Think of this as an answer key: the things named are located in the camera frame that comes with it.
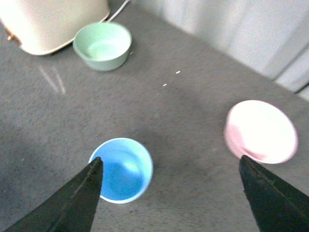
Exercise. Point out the pink plastic bowl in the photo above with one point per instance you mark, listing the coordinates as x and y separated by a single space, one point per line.
260 131

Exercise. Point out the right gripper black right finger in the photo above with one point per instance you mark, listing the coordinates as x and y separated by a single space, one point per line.
276 205

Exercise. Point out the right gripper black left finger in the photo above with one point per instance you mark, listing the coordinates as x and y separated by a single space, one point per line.
71 209

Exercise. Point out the white two-slot toaster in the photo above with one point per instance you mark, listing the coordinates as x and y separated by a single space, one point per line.
41 27

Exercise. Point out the blue plastic cup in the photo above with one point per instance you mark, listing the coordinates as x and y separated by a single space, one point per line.
127 169

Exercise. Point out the green plastic bowl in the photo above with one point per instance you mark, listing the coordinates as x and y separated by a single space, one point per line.
103 46

